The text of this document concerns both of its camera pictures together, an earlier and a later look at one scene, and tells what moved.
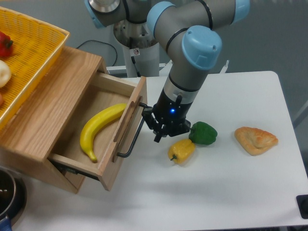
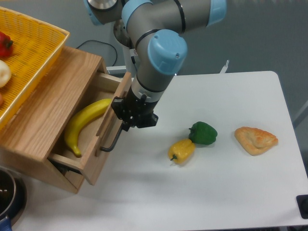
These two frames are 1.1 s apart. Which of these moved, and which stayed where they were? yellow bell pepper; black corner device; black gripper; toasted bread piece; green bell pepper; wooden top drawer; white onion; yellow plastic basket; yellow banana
Moved: wooden top drawer; black gripper; yellow banana
Stayed: yellow plastic basket; white onion; green bell pepper; toasted bread piece; black corner device; yellow bell pepper
